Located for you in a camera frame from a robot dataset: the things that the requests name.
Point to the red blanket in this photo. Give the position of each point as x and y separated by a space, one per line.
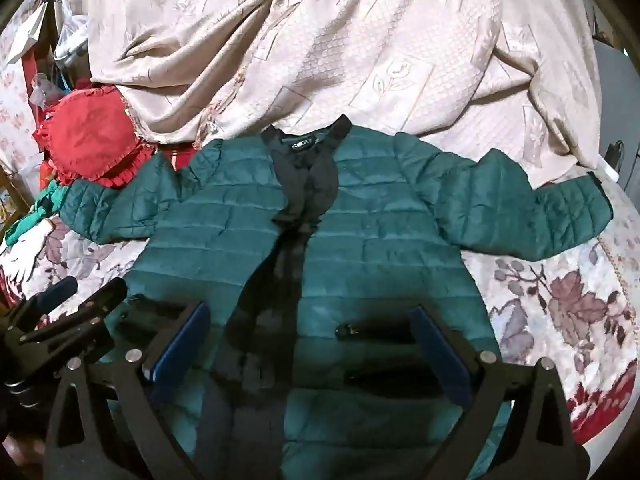
175 152

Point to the green cloth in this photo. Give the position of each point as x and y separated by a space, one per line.
35 210

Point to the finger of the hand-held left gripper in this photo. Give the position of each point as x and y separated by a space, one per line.
62 290
92 307

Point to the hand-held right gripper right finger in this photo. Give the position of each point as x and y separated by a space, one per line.
440 352

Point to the red heart-shaped frilled pillow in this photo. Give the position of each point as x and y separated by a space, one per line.
85 130

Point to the white paper bag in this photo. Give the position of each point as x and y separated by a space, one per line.
27 30

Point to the grey cabinet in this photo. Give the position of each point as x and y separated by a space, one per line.
617 100

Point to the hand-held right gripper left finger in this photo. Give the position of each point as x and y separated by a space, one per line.
180 347

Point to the green quilted jacket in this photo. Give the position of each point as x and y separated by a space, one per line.
380 220

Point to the beige patterned blanket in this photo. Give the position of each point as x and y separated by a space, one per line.
350 45

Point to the floral leaf-print bed sheet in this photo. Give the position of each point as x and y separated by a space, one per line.
550 300

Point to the clear plastic bag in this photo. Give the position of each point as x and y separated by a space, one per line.
70 35

